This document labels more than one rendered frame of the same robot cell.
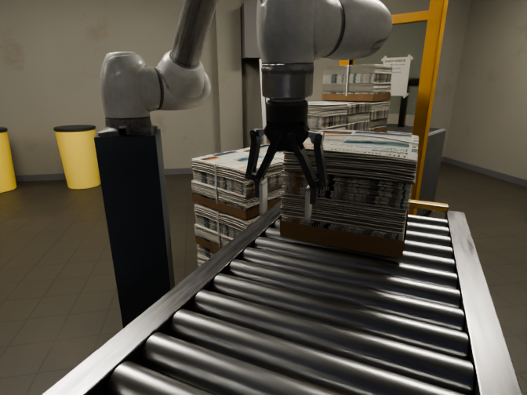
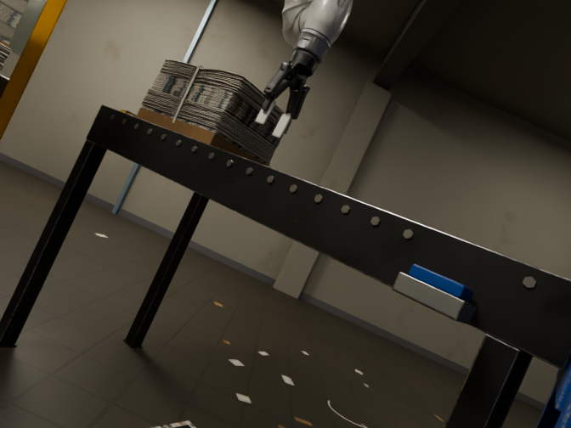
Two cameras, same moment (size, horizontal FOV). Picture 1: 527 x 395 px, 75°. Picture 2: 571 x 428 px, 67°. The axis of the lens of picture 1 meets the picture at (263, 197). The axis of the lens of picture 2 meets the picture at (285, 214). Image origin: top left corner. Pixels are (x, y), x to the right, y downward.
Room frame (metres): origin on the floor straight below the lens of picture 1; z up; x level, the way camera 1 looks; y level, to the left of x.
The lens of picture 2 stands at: (0.28, 1.10, 0.70)
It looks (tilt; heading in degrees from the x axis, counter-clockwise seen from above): 1 degrees up; 281
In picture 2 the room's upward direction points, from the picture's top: 25 degrees clockwise
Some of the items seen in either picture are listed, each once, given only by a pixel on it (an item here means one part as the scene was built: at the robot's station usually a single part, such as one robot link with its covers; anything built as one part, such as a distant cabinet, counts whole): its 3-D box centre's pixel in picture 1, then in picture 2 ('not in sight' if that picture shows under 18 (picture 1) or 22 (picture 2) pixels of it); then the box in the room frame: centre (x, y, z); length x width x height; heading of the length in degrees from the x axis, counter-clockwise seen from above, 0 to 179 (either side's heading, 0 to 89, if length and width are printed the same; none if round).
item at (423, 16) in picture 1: (389, 20); not in sight; (2.82, -0.93, 1.62); 0.75 x 0.06 x 0.06; 49
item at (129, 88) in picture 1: (127, 85); not in sight; (1.28, 0.48, 1.17); 0.18 x 0.16 x 0.22; 127
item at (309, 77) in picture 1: (287, 82); (311, 48); (0.63, -0.04, 1.17); 0.09 x 0.09 x 0.06
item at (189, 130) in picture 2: (343, 226); (225, 151); (0.79, -0.20, 0.83); 0.29 x 0.16 x 0.04; 66
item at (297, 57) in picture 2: (286, 125); (298, 71); (0.63, -0.04, 1.10); 0.08 x 0.07 x 0.09; 70
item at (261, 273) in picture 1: (332, 293); not in sight; (0.58, -0.14, 0.77); 0.47 x 0.05 x 0.05; 66
